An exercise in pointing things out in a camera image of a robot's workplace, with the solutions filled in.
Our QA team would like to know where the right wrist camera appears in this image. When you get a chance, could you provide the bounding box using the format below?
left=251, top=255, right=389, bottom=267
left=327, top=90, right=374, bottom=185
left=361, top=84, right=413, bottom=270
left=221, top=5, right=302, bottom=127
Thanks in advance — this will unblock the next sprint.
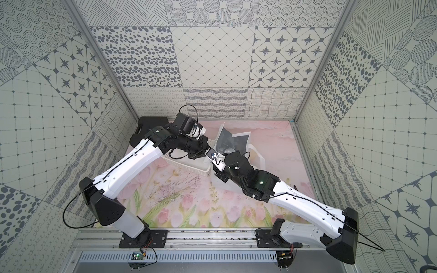
left=206, top=148, right=226, bottom=172

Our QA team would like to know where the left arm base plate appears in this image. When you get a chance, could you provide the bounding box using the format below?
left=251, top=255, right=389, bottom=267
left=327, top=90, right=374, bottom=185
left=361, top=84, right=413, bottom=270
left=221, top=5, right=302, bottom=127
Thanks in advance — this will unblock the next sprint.
left=118, top=229, right=169, bottom=249

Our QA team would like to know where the black plastic tool case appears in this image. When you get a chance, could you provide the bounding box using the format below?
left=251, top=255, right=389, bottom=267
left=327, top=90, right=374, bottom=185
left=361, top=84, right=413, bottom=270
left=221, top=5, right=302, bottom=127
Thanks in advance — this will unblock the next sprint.
left=129, top=116, right=168, bottom=148

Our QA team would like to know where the floral pink table mat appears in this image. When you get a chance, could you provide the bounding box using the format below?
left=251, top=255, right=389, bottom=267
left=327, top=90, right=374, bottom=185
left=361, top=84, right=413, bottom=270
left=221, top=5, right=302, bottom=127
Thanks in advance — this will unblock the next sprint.
left=117, top=121, right=314, bottom=228

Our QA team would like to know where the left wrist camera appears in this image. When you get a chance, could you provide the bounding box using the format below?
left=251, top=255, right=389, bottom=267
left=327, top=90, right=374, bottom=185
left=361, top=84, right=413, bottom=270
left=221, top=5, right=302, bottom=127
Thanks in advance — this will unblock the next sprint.
left=188, top=124, right=206, bottom=139

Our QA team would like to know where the white perforated plastic basket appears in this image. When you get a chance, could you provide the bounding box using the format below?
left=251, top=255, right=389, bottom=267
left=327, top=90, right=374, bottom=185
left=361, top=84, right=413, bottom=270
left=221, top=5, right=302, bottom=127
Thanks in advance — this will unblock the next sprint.
left=163, top=139, right=212, bottom=176

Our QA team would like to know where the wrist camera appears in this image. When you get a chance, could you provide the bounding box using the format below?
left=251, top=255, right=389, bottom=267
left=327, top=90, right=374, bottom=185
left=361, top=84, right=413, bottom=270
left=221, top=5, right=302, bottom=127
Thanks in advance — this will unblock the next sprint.
left=188, top=124, right=206, bottom=139
left=206, top=148, right=226, bottom=172

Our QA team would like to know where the aluminium mounting rail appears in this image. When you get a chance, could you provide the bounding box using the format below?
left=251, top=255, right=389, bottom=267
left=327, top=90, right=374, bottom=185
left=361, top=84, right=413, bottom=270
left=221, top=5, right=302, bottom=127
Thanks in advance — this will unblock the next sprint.
left=69, top=227, right=308, bottom=252

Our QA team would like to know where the white vent grille strip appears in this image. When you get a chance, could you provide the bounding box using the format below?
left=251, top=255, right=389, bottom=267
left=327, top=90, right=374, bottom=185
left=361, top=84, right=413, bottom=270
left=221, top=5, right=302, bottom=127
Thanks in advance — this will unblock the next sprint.
left=79, top=250, right=277, bottom=263

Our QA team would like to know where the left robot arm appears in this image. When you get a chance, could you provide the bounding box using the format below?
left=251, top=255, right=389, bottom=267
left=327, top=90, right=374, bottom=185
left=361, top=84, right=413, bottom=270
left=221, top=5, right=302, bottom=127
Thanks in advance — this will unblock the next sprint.
left=79, top=124, right=210, bottom=239

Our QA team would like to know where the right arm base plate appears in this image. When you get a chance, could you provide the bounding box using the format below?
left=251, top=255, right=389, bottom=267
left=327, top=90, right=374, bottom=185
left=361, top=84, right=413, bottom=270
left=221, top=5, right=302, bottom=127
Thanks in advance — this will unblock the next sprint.
left=254, top=218, right=303, bottom=248

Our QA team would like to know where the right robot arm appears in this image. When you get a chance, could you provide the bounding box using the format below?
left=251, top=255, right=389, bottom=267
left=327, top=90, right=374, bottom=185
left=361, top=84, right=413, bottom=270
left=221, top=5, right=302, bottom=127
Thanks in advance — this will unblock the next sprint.
left=208, top=149, right=358, bottom=265

